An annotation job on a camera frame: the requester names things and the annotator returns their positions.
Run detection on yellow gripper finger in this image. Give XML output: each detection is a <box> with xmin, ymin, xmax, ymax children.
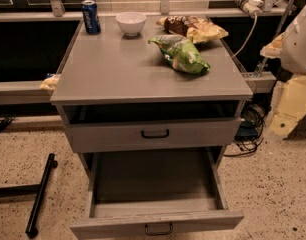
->
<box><xmin>268</xmin><ymin>75</ymin><xmax>306</xmax><ymax>140</ymax></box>

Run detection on green rice chip bag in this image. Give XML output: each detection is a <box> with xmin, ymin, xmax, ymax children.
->
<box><xmin>148</xmin><ymin>34</ymin><xmax>210</xmax><ymax>75</ymax></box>

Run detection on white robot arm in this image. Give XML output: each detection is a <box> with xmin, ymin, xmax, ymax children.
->
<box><xmin>260</xmin><ymin>5</ymin><xmax>306</xmax><ymax>141</ymax></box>

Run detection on brown yellow chip bag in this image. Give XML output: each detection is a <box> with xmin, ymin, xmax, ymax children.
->
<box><xmin>156</xmin><ymin>16</ymin><xmax>228</xmax><ymax>44</ymax></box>

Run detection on grey drawer cabinet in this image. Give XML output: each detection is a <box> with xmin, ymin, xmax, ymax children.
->
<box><xmin>49</xmin><ymin>14</ymin><xmax>254</xmax><ymax>240</ymax></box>

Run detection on open lower grey drawer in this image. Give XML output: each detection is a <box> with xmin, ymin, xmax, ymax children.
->
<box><xmin>70</xmin><ymin>148</ymin><xmax>244</xmax><ymax>240</ymax></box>

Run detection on closed upper grey drawer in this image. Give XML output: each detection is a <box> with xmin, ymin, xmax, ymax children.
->
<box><xmin>65</xmin><ymin>118</ymin><xmax>241</xmax><ymax>153</ymax></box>

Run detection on white power strip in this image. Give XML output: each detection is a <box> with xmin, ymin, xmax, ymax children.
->
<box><xmin>233</xmin><ymin>0</ymin><xmax>262</xmax><ymax>17</ymax></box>

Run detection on white bowl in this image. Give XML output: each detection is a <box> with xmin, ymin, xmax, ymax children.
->
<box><xmin>116</xmin><ymin>12</ymin><xmax>146</xmax><ymax>36</ymax></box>

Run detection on blue soda can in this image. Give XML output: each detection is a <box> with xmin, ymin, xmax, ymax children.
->
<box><xmin>81</xmin><ymin>0</ymin><xmax>101</xmax><ymax>34</ymax></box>

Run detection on black cable bundle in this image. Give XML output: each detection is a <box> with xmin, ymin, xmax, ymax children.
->
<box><xmin>223</xmin><ymin>103</ymin><xmax>267</xmax><ymax>158</ymax></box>

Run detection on white cable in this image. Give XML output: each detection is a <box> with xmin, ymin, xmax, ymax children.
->
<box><xmin>230</xmin><ymin>13</ymin><xmax>259</xmax><ymax>59</ymax></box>

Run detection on grey metal rail frame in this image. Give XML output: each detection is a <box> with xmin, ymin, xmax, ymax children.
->
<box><xmin>0</xmin><ymin>81</ymin><xmax>52</xmax><ymax>105</ymax></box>

